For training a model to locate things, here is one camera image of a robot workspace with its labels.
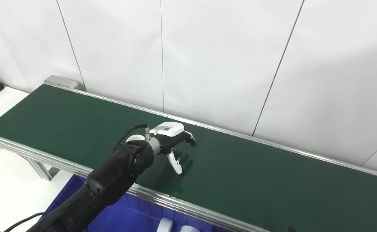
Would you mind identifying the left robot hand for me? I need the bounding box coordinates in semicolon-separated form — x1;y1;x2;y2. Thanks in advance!
150;122;196;175

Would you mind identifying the blue bin with white parts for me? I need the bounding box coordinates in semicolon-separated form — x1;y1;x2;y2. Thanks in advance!
43;174;218;232

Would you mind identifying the aluminium conveyor support leg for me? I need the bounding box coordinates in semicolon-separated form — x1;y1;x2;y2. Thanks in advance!
23;156;53;181

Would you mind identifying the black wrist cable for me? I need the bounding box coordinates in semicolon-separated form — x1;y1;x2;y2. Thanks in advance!
111;124;149;154

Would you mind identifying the green conveyor belt aluminium frame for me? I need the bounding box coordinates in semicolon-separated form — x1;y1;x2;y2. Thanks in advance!
0;75;377;232

